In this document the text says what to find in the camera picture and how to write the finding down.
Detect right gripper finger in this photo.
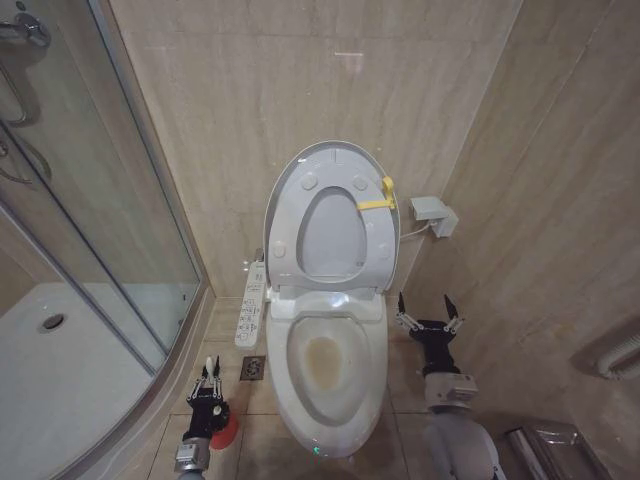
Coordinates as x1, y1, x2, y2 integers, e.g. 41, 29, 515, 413
395, 291, 421, 335
441, 294, 465, 336

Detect red and white toilet brush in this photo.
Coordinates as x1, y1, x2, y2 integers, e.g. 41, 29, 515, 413
207, 354, 242, 452

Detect white toilet seat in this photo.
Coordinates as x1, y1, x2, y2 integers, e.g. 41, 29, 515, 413
269, 161, 400, 294

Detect white toilet bowl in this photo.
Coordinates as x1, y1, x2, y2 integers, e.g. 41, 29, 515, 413
264, 289, 389, 460

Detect white toilet lid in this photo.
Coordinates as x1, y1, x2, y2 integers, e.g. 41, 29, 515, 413
263, 139, 404, 302

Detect square metal floor drain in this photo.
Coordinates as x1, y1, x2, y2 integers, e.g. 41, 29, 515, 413
239, 355, 266, 382

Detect white bidet control panel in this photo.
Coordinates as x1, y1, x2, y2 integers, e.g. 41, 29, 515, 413
234, 259, 267, 350

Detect white shower tray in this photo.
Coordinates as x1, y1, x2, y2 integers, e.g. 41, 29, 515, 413
0, 281, 202, 480

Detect round shower tray drain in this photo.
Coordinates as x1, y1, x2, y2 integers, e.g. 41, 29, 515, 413
37, 312, 68, 332

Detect chrome shower mixer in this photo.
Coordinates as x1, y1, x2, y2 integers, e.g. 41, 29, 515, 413
0, 11, 52, 127

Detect white power cable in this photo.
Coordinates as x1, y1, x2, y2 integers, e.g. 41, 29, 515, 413
399, 219, 433, 242

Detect white wall power box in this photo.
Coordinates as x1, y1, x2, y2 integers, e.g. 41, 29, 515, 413
409, 195, 459, 240

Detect yellow seat lifter handle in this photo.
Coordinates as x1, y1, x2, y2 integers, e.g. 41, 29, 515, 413
356, 176, 398, 212

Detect white ribbed wall hose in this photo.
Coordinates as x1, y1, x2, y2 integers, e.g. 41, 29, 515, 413
596, 341, 640, 382

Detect glass shower enclosure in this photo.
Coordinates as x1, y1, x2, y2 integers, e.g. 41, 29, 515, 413
0, 0, 210, 379

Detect chrome shower hose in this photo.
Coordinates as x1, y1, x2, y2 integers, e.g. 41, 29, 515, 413
0, 122, 54, 185

